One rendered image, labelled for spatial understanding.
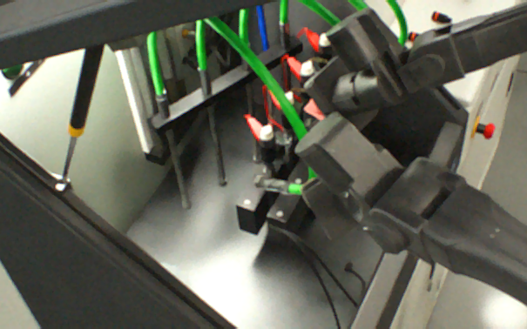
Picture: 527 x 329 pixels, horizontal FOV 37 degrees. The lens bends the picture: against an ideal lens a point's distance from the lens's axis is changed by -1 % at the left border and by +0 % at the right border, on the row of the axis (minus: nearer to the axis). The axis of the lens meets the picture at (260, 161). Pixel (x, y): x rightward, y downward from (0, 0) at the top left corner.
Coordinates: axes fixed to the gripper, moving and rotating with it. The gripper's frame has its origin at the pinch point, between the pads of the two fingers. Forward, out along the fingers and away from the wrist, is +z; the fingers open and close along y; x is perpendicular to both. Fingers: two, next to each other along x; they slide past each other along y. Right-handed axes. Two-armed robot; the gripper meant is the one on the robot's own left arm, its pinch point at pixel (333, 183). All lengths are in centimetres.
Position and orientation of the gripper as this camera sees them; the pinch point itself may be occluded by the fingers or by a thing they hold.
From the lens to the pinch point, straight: 96.4
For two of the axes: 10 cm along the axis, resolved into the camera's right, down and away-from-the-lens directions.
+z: -1.9, -0.9, 9.8
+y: -8.2, 5.6, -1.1
